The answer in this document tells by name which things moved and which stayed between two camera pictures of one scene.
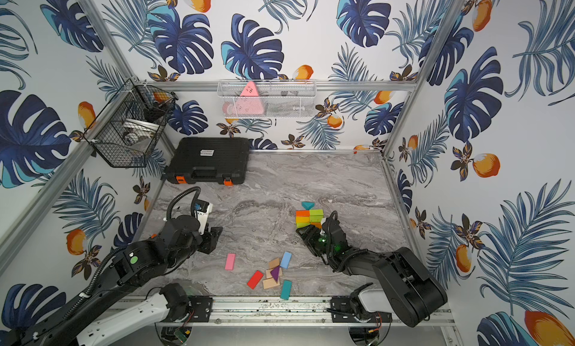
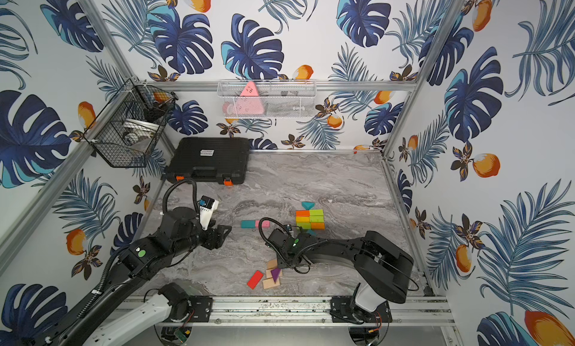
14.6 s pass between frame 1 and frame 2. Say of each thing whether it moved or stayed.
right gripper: moved
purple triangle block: stayed
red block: stayed
